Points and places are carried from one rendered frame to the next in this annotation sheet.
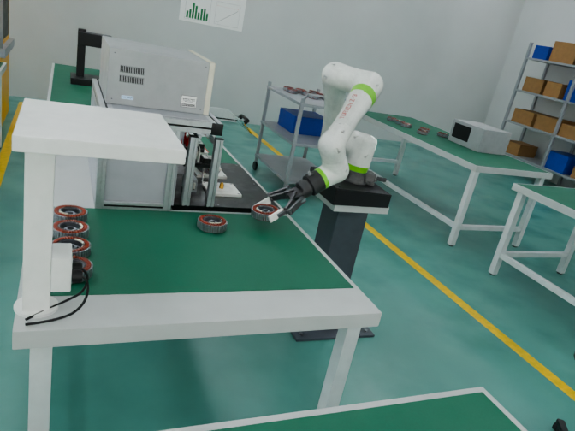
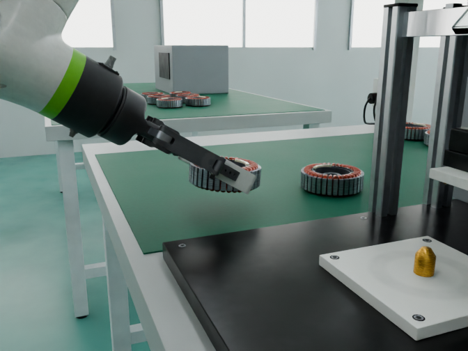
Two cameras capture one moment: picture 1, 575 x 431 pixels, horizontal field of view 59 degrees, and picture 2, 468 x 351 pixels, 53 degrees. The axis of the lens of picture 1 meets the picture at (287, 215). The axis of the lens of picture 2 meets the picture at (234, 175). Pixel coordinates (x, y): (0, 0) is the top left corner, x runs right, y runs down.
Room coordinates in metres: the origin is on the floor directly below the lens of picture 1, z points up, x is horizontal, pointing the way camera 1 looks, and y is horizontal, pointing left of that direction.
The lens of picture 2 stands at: (2.61, 0.16, 1.00)
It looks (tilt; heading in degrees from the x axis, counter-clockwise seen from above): 15 degrees down; 185
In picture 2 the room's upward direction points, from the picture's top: straight up
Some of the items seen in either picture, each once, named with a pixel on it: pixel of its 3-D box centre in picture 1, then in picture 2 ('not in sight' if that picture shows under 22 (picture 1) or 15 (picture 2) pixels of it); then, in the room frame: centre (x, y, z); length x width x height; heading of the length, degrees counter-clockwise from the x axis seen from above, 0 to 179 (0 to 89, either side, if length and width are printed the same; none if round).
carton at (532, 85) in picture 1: (541, 86); not in sight; (8.57, -3.53, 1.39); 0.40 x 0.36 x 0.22; 117
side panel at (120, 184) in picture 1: (137, 168); not in sight; (1.81, 0.59, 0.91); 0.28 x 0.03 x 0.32; 116
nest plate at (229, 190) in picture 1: (221, 189); (423, 278); (2.17, 0.32, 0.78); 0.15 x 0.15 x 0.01; 26
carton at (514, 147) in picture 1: (518, 148); not in sight; (8.57, -3.53, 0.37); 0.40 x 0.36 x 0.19; 116
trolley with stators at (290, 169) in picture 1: (303, 138); not in sight; (5.04, 0.00, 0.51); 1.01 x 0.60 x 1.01; 26
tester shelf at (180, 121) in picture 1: (151, 104); not in sight; (2.13, 0.66, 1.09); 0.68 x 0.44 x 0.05; 26
